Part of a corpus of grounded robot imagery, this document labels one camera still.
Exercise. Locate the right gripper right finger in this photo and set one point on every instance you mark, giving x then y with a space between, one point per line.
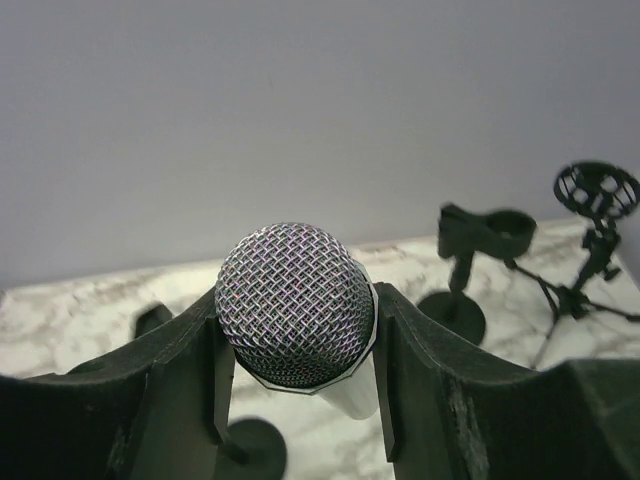
451 410

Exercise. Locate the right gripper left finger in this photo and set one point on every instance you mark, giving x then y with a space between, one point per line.
86 424

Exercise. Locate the grey microphone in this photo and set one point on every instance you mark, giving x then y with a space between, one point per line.
301 315

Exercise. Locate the black tripod shock-mount stand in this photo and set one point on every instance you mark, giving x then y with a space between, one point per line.
602 193

